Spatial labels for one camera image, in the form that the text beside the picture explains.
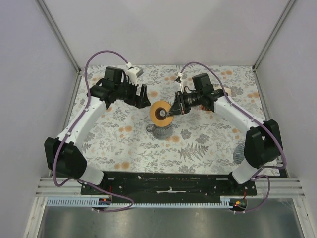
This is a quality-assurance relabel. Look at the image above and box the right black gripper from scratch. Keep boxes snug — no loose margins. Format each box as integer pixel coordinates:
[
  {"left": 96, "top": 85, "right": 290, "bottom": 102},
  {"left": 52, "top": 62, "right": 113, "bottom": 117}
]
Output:
[{"left": 168, "top": 91, "right": 203, "bottom": 118}]

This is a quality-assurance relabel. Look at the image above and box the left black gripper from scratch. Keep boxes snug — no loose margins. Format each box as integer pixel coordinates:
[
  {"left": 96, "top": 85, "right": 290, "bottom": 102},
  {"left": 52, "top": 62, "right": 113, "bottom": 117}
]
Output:
[{"left": 115, "top": 78, "right": 150, "bottom": 109}]

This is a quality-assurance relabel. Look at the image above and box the tan wooden dripper collar ring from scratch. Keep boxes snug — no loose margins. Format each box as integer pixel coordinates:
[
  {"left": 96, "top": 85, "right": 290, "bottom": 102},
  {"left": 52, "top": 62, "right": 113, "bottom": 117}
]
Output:
[{"left": 149, "top": 100, "right": 174, "bottom": 126}]

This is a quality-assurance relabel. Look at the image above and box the clear glass coffee server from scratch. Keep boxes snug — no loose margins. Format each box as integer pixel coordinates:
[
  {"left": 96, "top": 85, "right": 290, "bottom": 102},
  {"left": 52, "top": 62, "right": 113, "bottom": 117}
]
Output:
[{"left": 146, "top": 124, "right": 173, "bottom": 140}]

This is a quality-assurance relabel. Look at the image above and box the clear ribbed glass dripper cone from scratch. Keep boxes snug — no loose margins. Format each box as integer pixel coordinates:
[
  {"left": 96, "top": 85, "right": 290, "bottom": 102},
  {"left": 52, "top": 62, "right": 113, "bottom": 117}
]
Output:
[{"left": 233, "top": 143, "right": 245, "bottom": 164}]

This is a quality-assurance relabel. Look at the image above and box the orange black coffee filter box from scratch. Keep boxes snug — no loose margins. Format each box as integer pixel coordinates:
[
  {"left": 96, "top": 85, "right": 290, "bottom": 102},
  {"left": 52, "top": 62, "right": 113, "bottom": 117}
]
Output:
[{"left": 201, "top": 86, "right": 232, "bottom": 112}]

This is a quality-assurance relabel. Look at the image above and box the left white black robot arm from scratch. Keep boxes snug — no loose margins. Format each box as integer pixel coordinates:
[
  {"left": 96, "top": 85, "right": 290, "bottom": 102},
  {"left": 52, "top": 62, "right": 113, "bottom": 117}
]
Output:
[{"left": 44, "top": 66, "right": 151, "bottom": 195}]

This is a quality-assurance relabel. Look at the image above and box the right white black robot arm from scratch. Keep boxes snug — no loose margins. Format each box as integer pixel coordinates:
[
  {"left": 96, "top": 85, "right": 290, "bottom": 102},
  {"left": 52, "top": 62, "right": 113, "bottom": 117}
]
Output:
[{"left": 167, "top": 73, "right": 283, "bottom": 195}]

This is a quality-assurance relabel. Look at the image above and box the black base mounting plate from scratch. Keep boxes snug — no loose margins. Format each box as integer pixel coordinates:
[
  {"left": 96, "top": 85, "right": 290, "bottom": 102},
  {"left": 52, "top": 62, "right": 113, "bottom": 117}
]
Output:
[{"left": 78, "top": 171, "right": 257, "bottom": 203}]

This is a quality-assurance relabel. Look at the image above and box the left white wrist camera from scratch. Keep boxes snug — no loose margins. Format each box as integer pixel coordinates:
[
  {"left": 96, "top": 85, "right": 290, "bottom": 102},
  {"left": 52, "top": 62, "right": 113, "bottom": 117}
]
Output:
[{"left": 125, "top": 62, "right": 143, "bottom": 86}]

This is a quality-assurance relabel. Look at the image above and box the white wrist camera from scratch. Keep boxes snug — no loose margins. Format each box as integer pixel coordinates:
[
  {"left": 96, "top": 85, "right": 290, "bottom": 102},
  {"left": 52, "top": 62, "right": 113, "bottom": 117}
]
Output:
[
  {"left": 175, "top": 72, "right": 185, "bottom": 93},
  {"left": 125, "top": 62, "right": 143, "bottom": 86}
]

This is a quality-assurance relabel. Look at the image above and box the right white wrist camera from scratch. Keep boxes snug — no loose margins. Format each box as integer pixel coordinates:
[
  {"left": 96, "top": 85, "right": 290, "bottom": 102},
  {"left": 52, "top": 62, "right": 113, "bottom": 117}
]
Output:
[{"left": 175, "top": 72, "right": 185, "bottom": 93}]

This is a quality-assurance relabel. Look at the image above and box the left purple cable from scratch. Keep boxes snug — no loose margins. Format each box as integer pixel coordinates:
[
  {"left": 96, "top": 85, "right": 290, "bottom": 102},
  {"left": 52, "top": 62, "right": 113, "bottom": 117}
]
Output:
[{"left": 53, "top": 50, "right": 134, "bottom": 214}]

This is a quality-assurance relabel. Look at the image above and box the purple cable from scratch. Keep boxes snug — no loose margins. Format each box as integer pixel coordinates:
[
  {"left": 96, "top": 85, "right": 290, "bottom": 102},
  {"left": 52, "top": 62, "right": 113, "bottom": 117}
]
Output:
[
  {"left": 53, "top": 50, "right": 134, "bottom": 214},
  {"left": 178, "top": 61, "right": 288, "bottom": 214}
]

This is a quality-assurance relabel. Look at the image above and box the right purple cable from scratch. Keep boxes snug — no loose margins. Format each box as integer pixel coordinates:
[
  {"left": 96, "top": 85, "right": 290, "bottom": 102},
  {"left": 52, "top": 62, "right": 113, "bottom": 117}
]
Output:
[{"left": 178, "top": 61, "right": 288, "bottom": 214}]

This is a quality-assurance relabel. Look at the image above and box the white slotted cable duct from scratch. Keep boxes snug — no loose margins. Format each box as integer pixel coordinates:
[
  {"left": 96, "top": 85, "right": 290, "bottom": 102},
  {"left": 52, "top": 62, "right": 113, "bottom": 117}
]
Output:
[{"left": 46, "top": 197, "right": 248, "bottom": 207}]

